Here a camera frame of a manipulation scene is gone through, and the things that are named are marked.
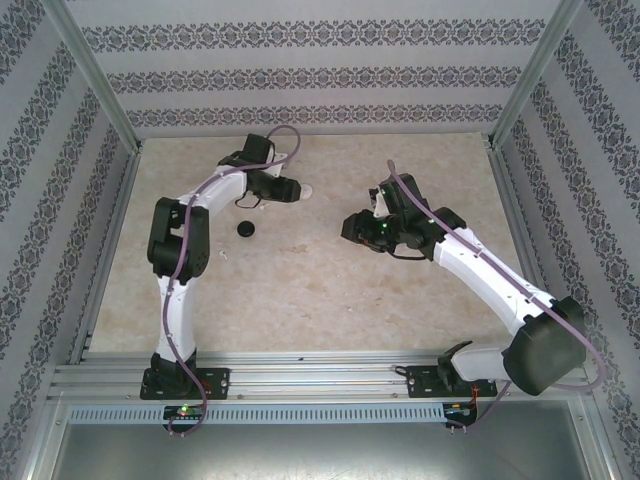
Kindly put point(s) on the aluminium side rail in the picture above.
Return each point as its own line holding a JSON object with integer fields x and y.
{"x": 512, "y": 200}
{"x": 111, "y": 250}

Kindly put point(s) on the grey sheet metal panel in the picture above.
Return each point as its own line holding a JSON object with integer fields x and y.
{"x": 320, "y": 455}

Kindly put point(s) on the small green circuit board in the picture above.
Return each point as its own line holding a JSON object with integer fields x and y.
{"x": 185, "y": 412}
{"x": 457, "y": 410}

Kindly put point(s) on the aluminium corner post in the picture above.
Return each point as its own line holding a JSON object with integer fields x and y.
{"x": 534, "y": 75}
{"x": 95, "y": 75}

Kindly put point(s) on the white earbud charging case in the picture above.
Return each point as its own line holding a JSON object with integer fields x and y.
{"x": 306, "y": 192}

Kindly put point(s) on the black earbud charging case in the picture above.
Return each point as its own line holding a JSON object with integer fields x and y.
{"x": 246, "y": 229}

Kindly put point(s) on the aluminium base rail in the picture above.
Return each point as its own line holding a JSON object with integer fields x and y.
{"x": 320, "y": 372}

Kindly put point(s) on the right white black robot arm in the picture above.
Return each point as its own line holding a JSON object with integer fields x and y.
{"x": 480, "y": 270}

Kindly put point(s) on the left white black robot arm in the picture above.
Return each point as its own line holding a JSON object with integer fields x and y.
{"x": 175, "y": 310}

